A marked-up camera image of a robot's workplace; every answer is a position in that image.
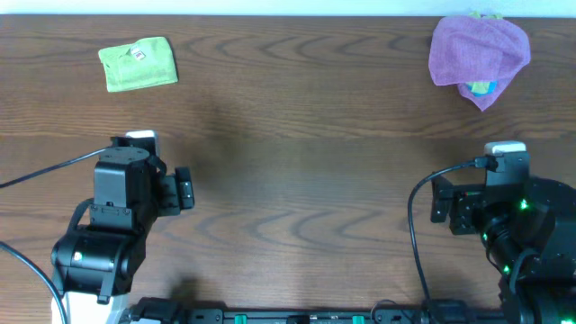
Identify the purple microfiber cloth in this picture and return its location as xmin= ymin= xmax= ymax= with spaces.
xmin=428 ymin=13 xmax=531 ymax=111

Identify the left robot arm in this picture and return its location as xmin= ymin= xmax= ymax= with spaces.
xmin=50 ymin=130 xmax=194 ymax=323

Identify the green microfiber cloth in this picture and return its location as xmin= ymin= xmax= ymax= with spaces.
xmin=98 ymin=37 xmax=178 ymax=93

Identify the yellow-green cloth in pile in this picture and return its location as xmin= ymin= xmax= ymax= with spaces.
xmin=468 ymin=82 xmax=491 ymax=96

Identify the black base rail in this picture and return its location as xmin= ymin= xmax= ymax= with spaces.
xmin=119 ymin=296 xmax=509 ymax=324

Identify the blue cloth under pile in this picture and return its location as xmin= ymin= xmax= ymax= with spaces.
xmin=465 ymin=81 xmax=497 ymax=97

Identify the left black cable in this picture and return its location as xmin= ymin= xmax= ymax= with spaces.
xmin=0 ymin=148 xmax=112 ymax=324

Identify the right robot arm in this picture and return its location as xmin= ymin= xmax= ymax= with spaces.
xmin=431 ymin=152 xmax=575 ymax=323

